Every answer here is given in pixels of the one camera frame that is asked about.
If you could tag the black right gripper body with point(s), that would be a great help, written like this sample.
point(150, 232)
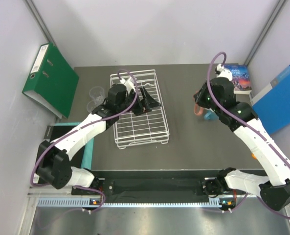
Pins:
point(204, 99)

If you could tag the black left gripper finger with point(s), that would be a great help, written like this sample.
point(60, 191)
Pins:
point(147, 101)
point(139, 109)

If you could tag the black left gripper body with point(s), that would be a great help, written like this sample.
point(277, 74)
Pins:
point(138, 102)

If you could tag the orange mug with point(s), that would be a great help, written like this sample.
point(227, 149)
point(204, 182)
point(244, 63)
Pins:
point(198, 110)

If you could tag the teal mug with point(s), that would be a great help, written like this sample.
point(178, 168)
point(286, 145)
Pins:
point(210, 115)

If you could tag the white wire dish rack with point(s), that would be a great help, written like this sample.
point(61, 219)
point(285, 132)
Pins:
point(152, 127)

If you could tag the clear faceted plastic cup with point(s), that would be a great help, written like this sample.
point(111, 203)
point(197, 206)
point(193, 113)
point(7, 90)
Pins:
point(97, 94)

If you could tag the clear heavy-base glass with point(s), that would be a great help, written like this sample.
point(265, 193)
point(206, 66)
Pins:
point(92, 105)

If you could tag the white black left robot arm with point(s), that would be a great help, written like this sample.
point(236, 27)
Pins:
point(54, 166)

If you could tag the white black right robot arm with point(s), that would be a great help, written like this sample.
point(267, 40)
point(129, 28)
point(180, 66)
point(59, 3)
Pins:
point(273, 189)

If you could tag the Jane Eyre paperback book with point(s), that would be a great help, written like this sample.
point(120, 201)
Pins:
point(240, 78)

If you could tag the blue folder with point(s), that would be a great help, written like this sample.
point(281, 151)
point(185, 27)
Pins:
point(272, 103)

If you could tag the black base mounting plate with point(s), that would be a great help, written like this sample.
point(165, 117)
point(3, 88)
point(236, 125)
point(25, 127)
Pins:
point(156, 188)

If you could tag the black notebook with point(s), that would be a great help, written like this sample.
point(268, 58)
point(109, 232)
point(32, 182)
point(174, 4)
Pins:
point(50, 132)

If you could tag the green lever arch binder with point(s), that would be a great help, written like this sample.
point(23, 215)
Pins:
point(52, 82)

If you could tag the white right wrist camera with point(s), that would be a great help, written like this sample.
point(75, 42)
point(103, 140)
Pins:
point(221, 71)

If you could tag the aluminium frame rail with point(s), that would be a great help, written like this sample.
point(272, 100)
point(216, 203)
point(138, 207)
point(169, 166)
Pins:
point(75, 191)

